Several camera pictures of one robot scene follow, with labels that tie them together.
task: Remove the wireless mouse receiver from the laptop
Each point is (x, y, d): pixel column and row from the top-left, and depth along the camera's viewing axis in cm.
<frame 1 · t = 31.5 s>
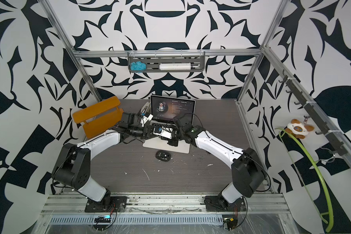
left hand: (157, 131, 83), fingers open
right hand: (160, 133, 81), fingers closed
silver laptop: (164, 110, 103), point 10 cm above the table
black wireless mouse: (163, 155, 91), point 2 cm above the table
orange two-tier stand: (99, 117, 102), point 7 cm above the table
black silver stapler: (145, 108, 113), point 3 cm above the table

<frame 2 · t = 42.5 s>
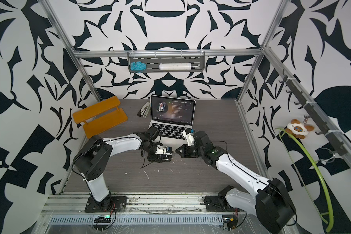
left hand: (159, 151, 93), fingers open
right hand: (173, 149, 79), fingers closed
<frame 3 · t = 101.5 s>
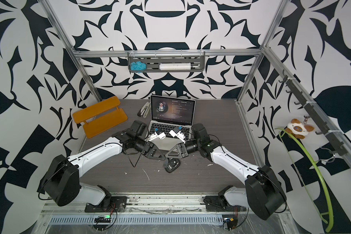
left hand: (161, 157, 68), fingers closed
right hand: (164, 156, 68), fingers closed
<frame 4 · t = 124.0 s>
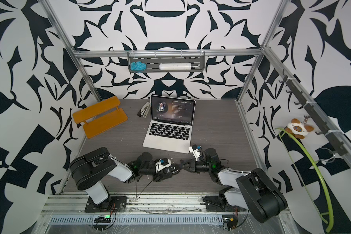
left hand: (168, 166, 86), fingers open
right hand: (178, 165, 81), fingers closed
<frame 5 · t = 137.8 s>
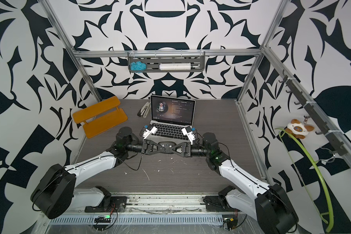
left hand: (161, 147, 71), fingers closed
right hand: (169, 150, 70), fingers open
